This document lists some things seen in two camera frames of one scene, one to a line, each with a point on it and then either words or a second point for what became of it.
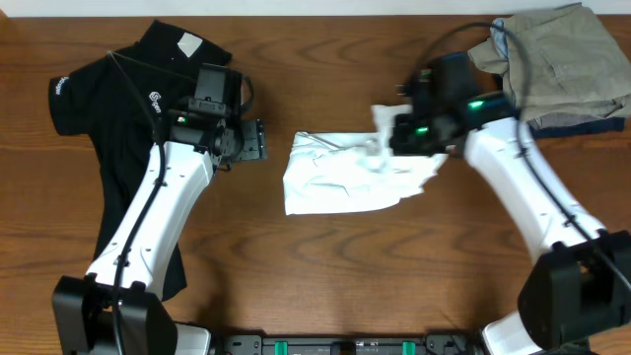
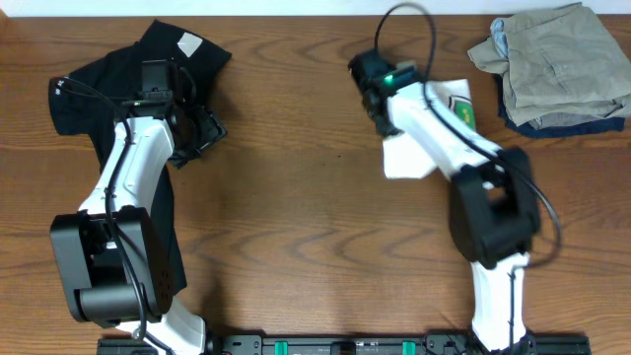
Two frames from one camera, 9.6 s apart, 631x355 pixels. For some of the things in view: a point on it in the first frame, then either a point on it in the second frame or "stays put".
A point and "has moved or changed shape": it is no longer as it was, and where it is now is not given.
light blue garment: [498, 32] stays put
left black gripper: [255, 141] to [211, 131]
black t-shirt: [120, 101] stays put
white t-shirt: [353, 172] has moved or changed shape
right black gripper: [399, 141] to [386, 129]
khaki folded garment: [561, 59] stays put
